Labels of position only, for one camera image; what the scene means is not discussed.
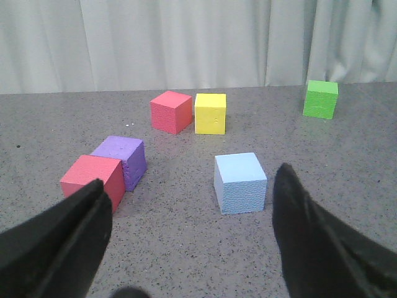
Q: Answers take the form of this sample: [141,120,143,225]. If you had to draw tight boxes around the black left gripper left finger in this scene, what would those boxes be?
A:
[1,179,112,297]

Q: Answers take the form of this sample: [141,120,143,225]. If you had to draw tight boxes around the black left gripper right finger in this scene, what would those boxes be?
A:
[272,163,396,297]

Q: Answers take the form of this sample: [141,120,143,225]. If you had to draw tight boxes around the light blue foam cube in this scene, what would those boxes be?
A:
[213,152,267,215]

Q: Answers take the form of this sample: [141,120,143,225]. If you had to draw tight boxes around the red foam cube near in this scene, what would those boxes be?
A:
[60,155,126,212]

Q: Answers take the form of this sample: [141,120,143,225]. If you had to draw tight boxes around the red foam cube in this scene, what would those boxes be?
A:
[60,155,126,212]
[149,91,193,134]

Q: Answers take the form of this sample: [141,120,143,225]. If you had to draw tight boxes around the purple foam cube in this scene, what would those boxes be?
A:
[91,135,147,191]

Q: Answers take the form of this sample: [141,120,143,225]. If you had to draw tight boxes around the green foam cube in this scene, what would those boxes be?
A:
[303,80,339,120]

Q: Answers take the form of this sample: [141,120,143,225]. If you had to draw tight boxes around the red foam cube far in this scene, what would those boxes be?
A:
[149,91,193,134]

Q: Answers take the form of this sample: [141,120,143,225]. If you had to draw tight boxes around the yellow foam cube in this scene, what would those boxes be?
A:
[194,93,227,135]

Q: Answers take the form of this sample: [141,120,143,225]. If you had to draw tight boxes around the grey curtain backdrop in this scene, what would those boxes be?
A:
[1,1,396,94]

